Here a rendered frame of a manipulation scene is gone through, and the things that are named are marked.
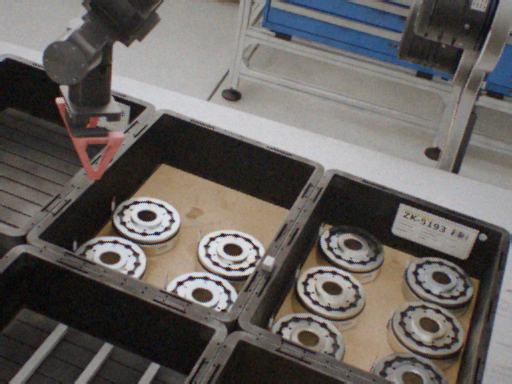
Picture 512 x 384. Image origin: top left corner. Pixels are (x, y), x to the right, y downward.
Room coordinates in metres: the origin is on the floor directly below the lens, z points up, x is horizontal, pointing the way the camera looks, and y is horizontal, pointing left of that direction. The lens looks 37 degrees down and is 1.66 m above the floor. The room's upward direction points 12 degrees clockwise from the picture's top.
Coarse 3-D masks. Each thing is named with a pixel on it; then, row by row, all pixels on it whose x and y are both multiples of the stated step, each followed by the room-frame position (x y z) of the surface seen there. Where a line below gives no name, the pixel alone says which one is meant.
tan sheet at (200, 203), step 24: (168, 168) 1.13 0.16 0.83; (144, 192) 1.05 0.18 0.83; (168, 192) 1.06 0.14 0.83; (192, 192) 1.08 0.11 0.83; (216, 192) 1.09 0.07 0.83; (192, 216) 1.02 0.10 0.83; (216, 216) 1.03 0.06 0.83; (240, 216) 1.04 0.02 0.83; (264, 216) 1.05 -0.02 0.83; (192, 240) 0.96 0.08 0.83; (264, 240) 0.99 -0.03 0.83; (168, 264) 0.89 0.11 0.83; (192, 264) 0.90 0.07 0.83
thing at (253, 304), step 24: (384, 192) 1.05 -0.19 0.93; (456, 216) 1.02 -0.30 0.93; (288, 240) 0.88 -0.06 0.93; (504, 240) 0.99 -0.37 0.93; (504, 264) 0.93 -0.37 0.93; (264, 288) 0.79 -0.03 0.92; (264, 336) 0.69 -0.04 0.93; (480, 336) 0.77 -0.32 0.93; (336, 360) 0.68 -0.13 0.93; (480, 360) 0.73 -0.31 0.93
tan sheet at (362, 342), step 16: (384, 256) 1.01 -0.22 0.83; (400, 256) 1.02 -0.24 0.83; (384, 272) 0.97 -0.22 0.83; (400, 272) 0.98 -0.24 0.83; (368, 288) 0.93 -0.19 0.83; (384, 288) 0.94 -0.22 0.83; (400, 288) 0.95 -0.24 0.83; (288, 304) 0.86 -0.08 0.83; (368, 304) 0.90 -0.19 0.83; (384, 304) 0.90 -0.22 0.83; (400, 304) 0.91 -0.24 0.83; (368, 320) 0.86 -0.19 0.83; (384, 320) 0.87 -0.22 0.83; (464, 320) 0.90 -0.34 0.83; (352, 336) 0.82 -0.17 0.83; (368, 336) 0.83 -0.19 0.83; (384, 336) 0.84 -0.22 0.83; (464, 336) 0.87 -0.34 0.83; (352, 352) 0.79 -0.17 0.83; (368, 352) 0.80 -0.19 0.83; (384, 352) 0.81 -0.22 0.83; (368, 368) 0.77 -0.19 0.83; (448, 368) 0.80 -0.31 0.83
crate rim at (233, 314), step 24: (192, 120) 1.14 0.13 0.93; (264, 144) 1.11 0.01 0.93; (96, 168) 0.96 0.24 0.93; (312, 168) 1.08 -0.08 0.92; (72, 192) 0.89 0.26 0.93; (312, 192) 1.01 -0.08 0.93; (48, 216) 0.83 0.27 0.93; (288, 216) 0.94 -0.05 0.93; (96, 264) 0.76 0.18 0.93; (144, 288) 0.73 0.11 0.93; (216, 312) 0.72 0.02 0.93; (240, 312) 0.73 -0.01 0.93
